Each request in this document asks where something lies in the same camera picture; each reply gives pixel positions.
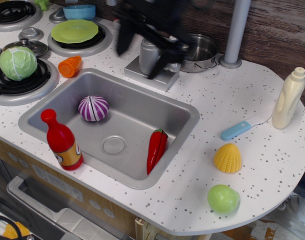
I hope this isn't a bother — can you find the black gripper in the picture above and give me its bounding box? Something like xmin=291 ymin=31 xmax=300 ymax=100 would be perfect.
xmin=115 ymin=0 xmax=193 ymax=80

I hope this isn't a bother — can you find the red ketchup bottle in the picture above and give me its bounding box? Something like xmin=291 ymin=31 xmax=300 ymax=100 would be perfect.
xmin=40 ymin=109 xmax=84 ymax=171

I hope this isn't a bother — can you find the cream plastic bottle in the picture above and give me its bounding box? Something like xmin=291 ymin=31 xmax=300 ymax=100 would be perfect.
xmin=272 ymin=67 xmax=305 ymax=129

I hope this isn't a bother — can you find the grey toy faucet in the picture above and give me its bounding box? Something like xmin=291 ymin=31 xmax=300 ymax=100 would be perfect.
xmin=124 ymin=38 xmax=181 ymax=92

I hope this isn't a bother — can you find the red white toy radish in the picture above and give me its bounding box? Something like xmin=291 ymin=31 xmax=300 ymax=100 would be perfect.
xmin=113 ymin=18 xmax=121 ymax=31

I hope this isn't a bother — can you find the stainless steel pot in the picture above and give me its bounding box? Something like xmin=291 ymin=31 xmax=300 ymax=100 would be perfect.
xmin=180 ymin=33 xmax=219 ymax=73

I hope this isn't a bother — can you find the lime green plate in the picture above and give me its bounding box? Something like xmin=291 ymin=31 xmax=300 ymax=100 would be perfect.
xmin=50 ymin=19 xmax=99 ymax=44

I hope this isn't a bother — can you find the blue plastic bowl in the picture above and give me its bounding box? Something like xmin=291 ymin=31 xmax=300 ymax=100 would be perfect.
xmin=63 ymin=4 xmax=96 ymax=20

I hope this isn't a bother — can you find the orange toy carrot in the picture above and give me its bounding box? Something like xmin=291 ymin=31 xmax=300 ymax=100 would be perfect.
xmin=58 ymin=55 xmax=82 ymax=78

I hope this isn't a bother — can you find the purple striped toy onion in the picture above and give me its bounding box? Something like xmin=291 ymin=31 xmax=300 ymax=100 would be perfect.
xmin=78 ymin=95 xmax=110 ymax=122

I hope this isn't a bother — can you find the grey support pole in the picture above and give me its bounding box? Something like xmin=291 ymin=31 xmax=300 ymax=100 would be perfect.
xmin=219 ymin=0 xmax=251 ymax=69

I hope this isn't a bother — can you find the red toy chili pepper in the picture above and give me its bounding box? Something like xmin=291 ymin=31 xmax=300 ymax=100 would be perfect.
xmin=146 ymin=128 xmax=168 ymax=175

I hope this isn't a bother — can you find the steel pot lid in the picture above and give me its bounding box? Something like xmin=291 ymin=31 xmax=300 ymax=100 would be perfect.
xmin=2 ymin=38 xmax=49 ymax=57

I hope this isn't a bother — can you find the green toy vegetable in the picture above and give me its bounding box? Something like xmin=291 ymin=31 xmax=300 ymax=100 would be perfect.
xmin=34 ymin=0 xmax=49 ymax=12

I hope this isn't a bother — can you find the grey stove knob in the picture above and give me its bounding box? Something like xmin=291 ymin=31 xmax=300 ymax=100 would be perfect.
xmin=18 ymin=26 xmax=44 ymax=41

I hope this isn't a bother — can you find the green toy cabbage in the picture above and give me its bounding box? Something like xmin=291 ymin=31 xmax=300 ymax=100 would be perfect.
xmin=0 ymin=46 xmax=38 ymax=81

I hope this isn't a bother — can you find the back left stove burner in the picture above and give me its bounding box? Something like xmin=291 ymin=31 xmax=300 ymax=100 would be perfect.
xmin=0 ymin=0 xmax=43 ymax=32

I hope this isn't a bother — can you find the yellow toy corn piece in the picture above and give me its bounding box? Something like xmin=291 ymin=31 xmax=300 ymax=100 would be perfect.
xmin=213 ymin=143 xmax=242 ymax=174

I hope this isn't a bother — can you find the front left stove burner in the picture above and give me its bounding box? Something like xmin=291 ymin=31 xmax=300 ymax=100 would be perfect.
xmin=0 ymin=59 xmax=59 ymax=106

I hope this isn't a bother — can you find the green toy apple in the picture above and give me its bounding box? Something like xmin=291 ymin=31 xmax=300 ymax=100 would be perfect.
xmin=207 ymin=184 xmax=240 ymax=214

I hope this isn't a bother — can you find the yellow toy item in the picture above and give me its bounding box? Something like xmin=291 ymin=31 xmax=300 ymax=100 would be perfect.
xmin=2 ymin=221 xmax=31 ymax=240

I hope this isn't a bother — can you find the blue handled toy knife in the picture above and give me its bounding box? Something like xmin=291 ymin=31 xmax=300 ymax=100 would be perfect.
xmin=220 ymin=110 xmax=272 ymax=141

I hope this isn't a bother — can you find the grey oven door handle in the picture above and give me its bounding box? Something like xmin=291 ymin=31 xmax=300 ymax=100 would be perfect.
xmin=7 ymin=176 xmax=123 ymax=240

